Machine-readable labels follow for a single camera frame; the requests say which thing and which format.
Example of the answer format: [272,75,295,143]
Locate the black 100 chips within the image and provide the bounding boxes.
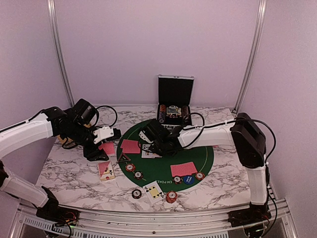
[134,171,143,180]
[172,176,183,184]

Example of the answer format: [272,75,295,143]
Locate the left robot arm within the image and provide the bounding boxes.
[0,99,121,225]

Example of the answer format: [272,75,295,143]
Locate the red yellow 5 chip stack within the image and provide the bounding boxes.
[166,191,177,203]

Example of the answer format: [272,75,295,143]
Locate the face-up red suit card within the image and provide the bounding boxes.
[150,153,161,158]

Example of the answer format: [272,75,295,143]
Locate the right chip row in case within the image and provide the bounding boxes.
[182,106,189,123]

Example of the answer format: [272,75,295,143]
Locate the round green poker mat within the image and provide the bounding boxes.
[116,118,214,193]

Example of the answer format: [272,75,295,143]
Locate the aluminium frame post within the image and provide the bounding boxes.
[234,0,267,112]
[47,0,75,107]

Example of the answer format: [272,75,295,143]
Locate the card deck in case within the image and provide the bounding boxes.
[166,105,181,118]

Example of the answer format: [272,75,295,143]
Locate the king of clubs card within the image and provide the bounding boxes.
[141,144,152,159]

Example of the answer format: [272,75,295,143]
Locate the right aluminium frame post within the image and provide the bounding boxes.
[234,0,267,112]

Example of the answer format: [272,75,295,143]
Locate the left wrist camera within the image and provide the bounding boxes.
[93,126,114,144]

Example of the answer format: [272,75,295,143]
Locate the front aluminium rail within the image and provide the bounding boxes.
[8,199,298,238]

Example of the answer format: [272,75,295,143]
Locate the chip row in case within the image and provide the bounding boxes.
[158,105,166,123]
[182,106,189,123]

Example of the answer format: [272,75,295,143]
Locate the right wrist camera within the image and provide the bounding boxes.
[139,131,152,144]

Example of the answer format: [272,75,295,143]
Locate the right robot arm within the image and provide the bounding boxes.
[139,113,271,227]

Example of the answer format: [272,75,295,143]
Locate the triangular black red dealer button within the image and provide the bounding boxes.
[117,153,131,163]

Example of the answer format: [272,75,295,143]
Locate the blue small blind button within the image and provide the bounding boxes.
[183,175,195,185]

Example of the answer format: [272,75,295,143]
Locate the left aluminium frame post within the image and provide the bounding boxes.
[47,0,75,107]

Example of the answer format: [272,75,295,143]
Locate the left chip row in case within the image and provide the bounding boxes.
[158,105,166,123]

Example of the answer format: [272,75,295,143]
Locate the four of clubs card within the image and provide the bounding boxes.
[142,181,165,204]

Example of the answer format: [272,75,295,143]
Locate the red playing card deck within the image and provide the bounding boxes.
[99,141,115,156]

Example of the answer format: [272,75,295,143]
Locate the woven bamboo basket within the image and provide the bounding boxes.
[57,135,72,146]

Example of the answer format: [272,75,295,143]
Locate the black red 100 chip stack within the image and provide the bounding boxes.
[131,189,142,199]

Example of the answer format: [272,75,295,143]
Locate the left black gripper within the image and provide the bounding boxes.
[63,121,109,161]

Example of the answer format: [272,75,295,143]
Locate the aluminium poker chip case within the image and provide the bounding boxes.
[157,74,195,130]

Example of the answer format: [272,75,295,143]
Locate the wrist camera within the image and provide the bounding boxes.
[93,126,114,144]
[139,131,152,144]

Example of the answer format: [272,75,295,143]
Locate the playing card box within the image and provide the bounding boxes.
[98,161,115,181]

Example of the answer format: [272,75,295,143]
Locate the red 5 chips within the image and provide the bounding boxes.
[195,172,205,180]
[125,164,136,172]

